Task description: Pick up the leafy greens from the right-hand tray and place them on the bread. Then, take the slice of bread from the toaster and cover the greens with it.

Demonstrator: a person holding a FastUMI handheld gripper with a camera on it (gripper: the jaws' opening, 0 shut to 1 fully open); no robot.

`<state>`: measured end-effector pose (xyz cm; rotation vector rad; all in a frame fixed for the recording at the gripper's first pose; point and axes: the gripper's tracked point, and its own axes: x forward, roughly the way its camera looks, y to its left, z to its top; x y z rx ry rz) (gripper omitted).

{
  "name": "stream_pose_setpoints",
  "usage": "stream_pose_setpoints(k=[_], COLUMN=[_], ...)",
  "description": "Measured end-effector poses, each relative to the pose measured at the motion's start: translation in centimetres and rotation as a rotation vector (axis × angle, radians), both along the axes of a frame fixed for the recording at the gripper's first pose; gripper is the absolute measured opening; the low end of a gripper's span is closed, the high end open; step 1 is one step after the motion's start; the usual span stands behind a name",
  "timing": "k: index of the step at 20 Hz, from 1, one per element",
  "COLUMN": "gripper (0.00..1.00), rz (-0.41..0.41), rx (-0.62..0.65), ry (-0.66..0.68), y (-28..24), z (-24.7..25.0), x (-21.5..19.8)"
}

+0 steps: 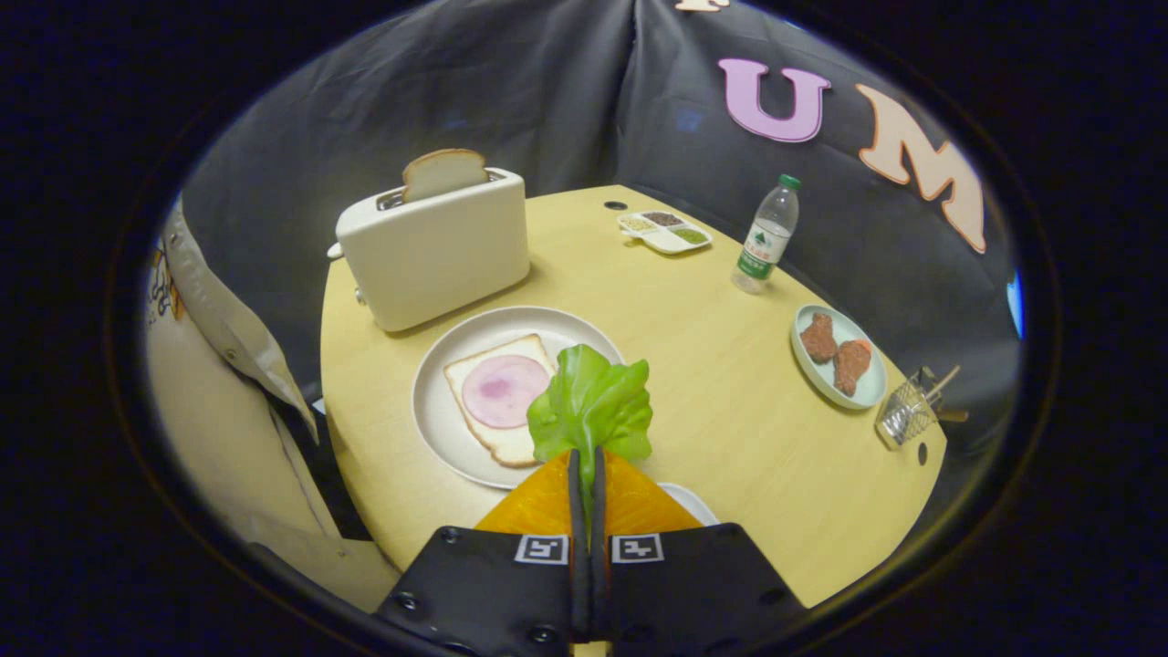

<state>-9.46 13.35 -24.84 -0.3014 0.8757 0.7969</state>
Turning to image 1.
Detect white toaster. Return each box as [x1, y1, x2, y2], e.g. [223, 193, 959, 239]
[327, 167, 531, 333]

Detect pink ham slice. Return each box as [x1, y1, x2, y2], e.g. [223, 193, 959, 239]
[461, 354, 552, 430]

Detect small white square plate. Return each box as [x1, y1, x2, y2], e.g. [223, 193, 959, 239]
[657, 482, 722, 527]

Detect white bread slice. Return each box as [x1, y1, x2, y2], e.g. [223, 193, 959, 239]
[443, 334, 559, 469]

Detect white divided condiment tray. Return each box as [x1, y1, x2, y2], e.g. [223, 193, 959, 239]
[617, 210, 714, 256]

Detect large round white plate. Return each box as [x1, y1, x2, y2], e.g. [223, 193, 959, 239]
[412, 306, 626, 491]

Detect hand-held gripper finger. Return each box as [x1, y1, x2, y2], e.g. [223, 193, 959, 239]
[372, 447, 589, 657]
[589, 445, 808, 657]

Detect small wire basket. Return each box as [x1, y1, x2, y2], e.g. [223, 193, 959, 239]
[875, 367, 941, 451]

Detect black backdrop cloth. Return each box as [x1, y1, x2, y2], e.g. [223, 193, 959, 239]
[178, 0, 1027, 457]

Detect clear plastic water bottle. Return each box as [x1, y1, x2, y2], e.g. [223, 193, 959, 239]
[731, 173, 803, 295]

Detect green lettuce leaf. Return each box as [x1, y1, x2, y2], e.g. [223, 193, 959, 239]
[527, 344, 654, 494]

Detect toasted bread slice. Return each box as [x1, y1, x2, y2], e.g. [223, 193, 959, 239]
[402, 149, 490, 203]

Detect small light blue plate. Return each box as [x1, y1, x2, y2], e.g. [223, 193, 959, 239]
[790, 304, 888, 411]

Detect person's beige shirt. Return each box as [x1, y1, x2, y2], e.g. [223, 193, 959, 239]
[144, 196, 402, 614]

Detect brown meat piece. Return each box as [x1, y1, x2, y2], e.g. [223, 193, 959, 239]
[832, 339, 873, 397]
[800, 313, 839, 365]

